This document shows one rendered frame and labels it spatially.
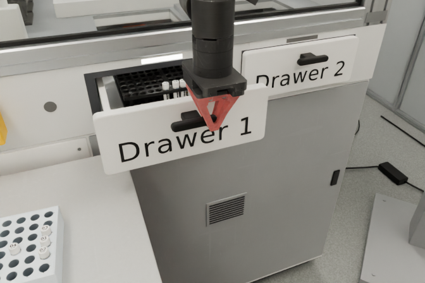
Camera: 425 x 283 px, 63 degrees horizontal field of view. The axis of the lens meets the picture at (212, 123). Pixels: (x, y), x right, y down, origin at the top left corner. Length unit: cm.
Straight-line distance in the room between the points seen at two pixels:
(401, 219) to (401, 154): 56
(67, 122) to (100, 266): 29
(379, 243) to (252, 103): 112
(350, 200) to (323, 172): 71
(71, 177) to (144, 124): 21
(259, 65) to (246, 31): 8
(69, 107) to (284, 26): 46
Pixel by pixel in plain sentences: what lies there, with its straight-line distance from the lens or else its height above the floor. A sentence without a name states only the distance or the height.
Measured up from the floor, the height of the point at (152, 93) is 90.
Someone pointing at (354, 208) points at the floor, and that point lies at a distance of 177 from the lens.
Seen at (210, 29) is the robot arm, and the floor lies 106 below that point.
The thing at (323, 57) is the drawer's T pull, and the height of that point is 91.
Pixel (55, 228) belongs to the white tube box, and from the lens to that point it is 57.
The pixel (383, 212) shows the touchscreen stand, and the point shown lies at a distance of 175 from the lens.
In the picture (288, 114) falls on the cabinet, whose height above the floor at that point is 74.
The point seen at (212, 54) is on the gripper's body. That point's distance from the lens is 47.
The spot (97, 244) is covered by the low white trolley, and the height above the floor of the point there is 76.
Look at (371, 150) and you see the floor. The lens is 217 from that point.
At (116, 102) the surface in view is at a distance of 76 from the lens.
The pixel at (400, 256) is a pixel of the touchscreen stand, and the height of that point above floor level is 4.
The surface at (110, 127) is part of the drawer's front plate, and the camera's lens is 55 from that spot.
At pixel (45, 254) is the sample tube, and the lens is 54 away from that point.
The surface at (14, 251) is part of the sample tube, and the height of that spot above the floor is 80.
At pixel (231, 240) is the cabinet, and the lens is 111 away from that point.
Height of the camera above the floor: 120
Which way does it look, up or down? 33 degrees down
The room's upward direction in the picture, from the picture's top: straight up
